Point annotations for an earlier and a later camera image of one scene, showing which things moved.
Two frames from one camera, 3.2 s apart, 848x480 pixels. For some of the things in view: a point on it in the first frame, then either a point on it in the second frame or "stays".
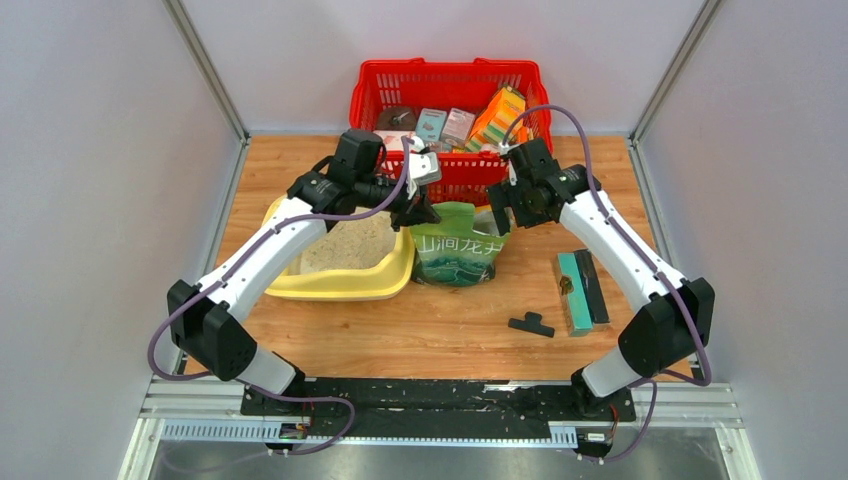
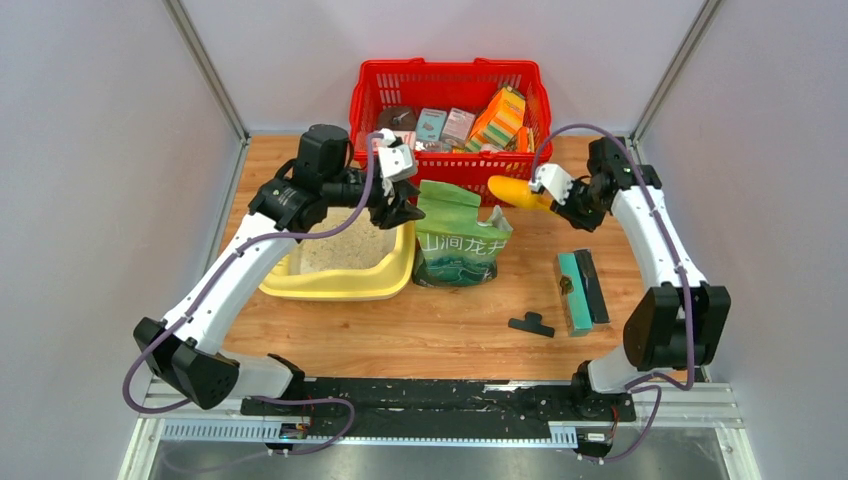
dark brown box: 396,118 stays
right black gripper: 522,218 → 588,223
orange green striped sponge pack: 499,112 stays
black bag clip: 532,324 stays
